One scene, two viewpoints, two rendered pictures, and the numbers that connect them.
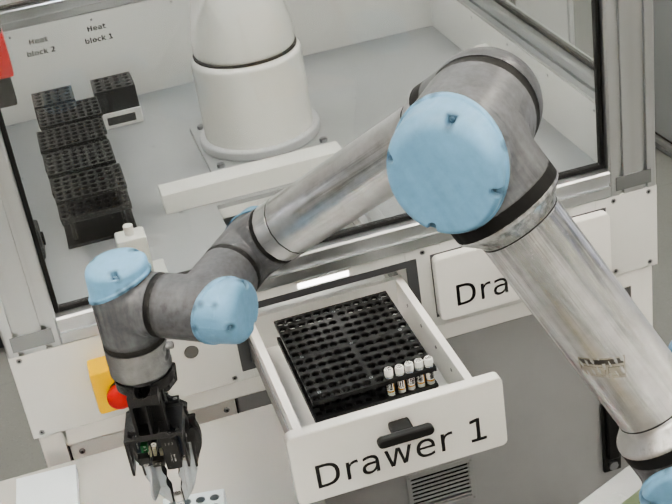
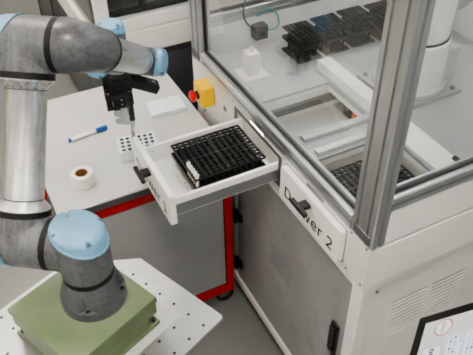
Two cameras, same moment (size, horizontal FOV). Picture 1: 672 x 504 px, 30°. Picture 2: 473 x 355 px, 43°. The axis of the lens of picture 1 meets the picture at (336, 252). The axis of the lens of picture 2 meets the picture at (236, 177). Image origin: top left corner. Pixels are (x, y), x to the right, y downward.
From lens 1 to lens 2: 1.80 m
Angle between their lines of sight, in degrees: 61
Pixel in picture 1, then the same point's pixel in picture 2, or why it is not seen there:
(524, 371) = (311, 262)
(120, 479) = (181, 122)
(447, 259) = (284, 170)
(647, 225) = (362, 265)
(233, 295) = not seen: hidden behind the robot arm
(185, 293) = not seen: hidden behind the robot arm
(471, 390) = (162, 189)
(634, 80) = (371, 182)
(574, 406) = (324, 305)
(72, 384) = not seen: hidden behind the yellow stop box
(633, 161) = (363, 224)
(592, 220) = (333, 227)
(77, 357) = (203, 73)
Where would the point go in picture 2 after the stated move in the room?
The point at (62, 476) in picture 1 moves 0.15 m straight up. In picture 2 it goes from (178, 105) to (174, 68)
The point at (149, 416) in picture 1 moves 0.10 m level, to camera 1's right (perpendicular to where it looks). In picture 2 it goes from (105, 83) to (108, 101)
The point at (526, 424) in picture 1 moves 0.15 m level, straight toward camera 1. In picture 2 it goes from (307, 285) to (258, 289)
